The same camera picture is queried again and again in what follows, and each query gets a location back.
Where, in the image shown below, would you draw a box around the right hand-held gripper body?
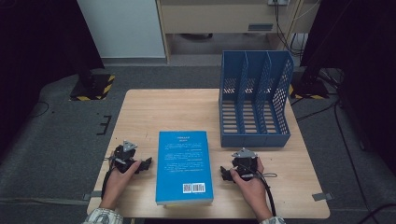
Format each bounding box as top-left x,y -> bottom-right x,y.
231,147 -> 260,181

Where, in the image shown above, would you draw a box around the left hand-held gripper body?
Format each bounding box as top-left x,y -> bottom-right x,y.
110,140 -> 138,175

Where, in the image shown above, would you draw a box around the blue plastic file rack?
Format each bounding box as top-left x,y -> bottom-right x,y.
219,49 -> 295,148

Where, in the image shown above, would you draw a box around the light blue book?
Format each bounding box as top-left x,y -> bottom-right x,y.
154,130 -> 215,206

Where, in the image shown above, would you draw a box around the person's right hand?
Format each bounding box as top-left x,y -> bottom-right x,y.
229,158 -> 274,220

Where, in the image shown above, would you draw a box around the person's left hand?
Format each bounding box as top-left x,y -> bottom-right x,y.
101,160 -> 143,209

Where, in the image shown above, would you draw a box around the grey tape strip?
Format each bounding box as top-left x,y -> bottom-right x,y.
311,191 -> 334,203
82,190 -> 103,202

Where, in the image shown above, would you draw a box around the black stand base hazard stripes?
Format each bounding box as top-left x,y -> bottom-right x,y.
68,55 -> 116,102
289,66 -> 330,101

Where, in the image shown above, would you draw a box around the white panel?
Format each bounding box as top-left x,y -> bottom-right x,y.
77,0 -> 166,59

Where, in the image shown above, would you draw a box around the dark curtain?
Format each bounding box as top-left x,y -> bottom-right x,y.
0,0 -> 106,157
300,0 -> 396,175

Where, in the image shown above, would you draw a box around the left hand-held gripper cable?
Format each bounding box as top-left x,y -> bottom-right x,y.
101,157 -> 117,200

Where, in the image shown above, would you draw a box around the hand-held gripper cable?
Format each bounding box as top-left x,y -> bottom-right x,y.
101,157 -> 117,200
242,162 -> 278,217

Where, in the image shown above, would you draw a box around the right hand-held gripper cable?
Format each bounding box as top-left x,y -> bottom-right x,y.
242,162 -> 278,217

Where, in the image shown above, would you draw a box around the looped black floor cable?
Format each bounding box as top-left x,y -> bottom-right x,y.
26,101 -> 50,120

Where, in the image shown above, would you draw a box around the black cable bundle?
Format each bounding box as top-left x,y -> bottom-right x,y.
273,0 -> 310,59

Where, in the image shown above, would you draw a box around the yellow cable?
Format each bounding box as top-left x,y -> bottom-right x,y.
284,0 -> 321,50

